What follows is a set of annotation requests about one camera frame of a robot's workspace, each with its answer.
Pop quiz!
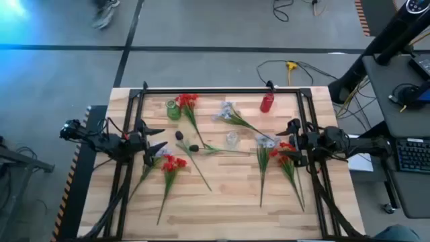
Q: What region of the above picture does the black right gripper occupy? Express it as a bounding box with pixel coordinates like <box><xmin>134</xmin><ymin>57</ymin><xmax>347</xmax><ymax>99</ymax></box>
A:
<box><xmin>275</xmin><ymin>118</ymin><xmax>322</xmax><ymax>168</ymax></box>

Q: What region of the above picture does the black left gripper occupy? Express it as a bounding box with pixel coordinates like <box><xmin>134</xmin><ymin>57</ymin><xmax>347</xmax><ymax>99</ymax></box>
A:
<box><xmin>128</xmin><ymin>118</ymin><xmax>169</xmax><ymax>167</ymax></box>

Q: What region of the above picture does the black artificial tulip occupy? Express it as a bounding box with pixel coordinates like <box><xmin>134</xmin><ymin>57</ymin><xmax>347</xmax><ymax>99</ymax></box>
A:
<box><xmin>188</xmin><ymin>143</ymin><xmax>256</xmax><ymax>156</ymax></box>
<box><xmin>174</xmin><ymin>130</ymin><xmax>213</xmax><ymax>192</ymax></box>

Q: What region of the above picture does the green glass vase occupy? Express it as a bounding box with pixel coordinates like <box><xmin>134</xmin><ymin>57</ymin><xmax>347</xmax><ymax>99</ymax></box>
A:
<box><xmin>165</xmin><ymin>98</ymin><xmax>183</xmax><ymax>121</ymax></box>

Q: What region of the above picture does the red glass vase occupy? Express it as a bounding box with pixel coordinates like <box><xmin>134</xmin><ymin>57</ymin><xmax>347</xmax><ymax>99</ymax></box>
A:
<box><xmin>259</xmin><ymin>91</ymin><xmax>275</xmax><ymax>114</ymax></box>

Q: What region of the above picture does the clear glass vase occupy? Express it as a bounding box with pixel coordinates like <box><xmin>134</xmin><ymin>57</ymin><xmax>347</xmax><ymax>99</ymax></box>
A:
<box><xmin>224</xmin><ymin>130</ymin><xmax>240</xmax><ymax>151</ymax></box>

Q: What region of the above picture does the white paper sheet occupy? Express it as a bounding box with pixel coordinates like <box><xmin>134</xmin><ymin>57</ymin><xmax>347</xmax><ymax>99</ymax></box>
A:
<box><xmin>345</xmin><ymin>134</ymin><xmax>374</xmax><ymax>173</ymax></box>

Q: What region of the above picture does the yellow power plug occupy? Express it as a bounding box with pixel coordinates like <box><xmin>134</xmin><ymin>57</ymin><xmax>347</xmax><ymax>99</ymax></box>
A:
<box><xmin>285</xmin><ymin>60</ymin><xmax>299</xmax><ymax>87</ymax></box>

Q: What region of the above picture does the black platform striped edge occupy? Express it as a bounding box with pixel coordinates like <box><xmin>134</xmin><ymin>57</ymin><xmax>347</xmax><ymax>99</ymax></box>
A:
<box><xmin>50</xmin><ymin>105</ymin><xmax>109</xmax><ymax>242</ymax></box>

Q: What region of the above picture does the red flower bouquet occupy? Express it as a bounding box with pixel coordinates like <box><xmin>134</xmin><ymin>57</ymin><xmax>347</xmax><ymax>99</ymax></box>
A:
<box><xmin>103</xmin><ymin>86</ymin><xmax>367</xmax><ymax>240</ymax></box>

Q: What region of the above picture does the grey desk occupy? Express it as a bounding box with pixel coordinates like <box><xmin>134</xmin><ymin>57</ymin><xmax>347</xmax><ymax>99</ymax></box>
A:
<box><xmin>361</xmin><ymin>53</ymin><xmax>430</xmax><ymax>220</ymax></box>

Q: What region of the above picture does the black tower device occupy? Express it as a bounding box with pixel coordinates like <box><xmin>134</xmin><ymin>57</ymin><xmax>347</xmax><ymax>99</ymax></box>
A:
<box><xmin>327</xmin><ymin>0</ymin><xmax>430</xmax><ymax>105</ymax></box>

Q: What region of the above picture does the black computer keyboard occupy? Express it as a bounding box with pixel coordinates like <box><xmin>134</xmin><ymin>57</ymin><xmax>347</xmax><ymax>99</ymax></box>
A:
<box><xmin>395</xmin><ymin>138</ymin><xmax>430</xmax><ymax>175</ymax></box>

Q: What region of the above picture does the dark metal stand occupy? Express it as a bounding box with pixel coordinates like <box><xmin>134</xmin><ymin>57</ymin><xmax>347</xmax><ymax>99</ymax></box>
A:
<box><xmin>0</xmin><ymin>134</ymin><xmax>56</xmax><ymax>242</ymax></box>

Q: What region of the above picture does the person's shoe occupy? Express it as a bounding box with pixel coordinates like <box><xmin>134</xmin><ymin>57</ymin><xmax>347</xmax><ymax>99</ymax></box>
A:
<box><xmin>91</xmin><ymin>0</ymin><xmax>121</xmax><ymax>30</ymax></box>

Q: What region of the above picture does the person's knee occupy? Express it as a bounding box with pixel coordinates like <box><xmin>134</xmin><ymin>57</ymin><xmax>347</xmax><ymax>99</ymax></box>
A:
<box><xmin>372</xmin><ymin>224</ymin><xmax>421</xmax><ymax>242</ymax></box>

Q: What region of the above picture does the blue screen tablet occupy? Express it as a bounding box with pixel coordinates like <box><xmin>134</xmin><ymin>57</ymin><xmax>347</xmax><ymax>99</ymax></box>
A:
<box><xmin>416</xmin><ymin>80</ymin><xmax>430</xmax><ymax>104</ymax></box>

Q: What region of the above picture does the black slanted column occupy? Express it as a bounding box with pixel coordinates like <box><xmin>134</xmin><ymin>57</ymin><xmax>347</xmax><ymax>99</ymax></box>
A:
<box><xmin>375</xmin><ymin>18</ymin><xmax>430</xmax><ymax>67</ymax></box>

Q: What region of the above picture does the black desktop device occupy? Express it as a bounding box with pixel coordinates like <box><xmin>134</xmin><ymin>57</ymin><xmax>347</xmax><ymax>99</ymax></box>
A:
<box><xmin>408</xmin><ymin>53</ymin><xmax>430</xmax><ymax>81</ymax></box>

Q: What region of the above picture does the black mat striped edge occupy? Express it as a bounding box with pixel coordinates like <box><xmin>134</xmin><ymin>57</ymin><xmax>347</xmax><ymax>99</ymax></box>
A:
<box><xmin>354</xmin><ymin>0</ymin><xmax>399</xmax><ymax>37</ymax></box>

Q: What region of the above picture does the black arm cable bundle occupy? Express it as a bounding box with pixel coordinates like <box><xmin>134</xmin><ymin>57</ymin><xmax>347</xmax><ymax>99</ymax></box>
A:
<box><xmin>82</xmin><ymin>157</ymin><xmax>134</xmax><ymax>240</ymax></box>
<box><xmin>307</xmin><ymin>161</ymin><xmax>369</xmax><ymax>240</ymax></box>

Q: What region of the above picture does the yellow green cable bundle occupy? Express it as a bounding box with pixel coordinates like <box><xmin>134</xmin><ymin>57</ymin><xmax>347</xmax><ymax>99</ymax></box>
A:
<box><xmin>335</xmin><ymin>75</ymin><xmax>377</xmax><ymax>134</ymax></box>

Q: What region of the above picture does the black looped floor cable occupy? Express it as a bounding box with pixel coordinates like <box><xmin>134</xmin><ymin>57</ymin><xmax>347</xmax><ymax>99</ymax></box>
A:
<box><xmin>271</xmin><ymin>0</ymin><xmax>296</xmax><ymax>23</ymax></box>

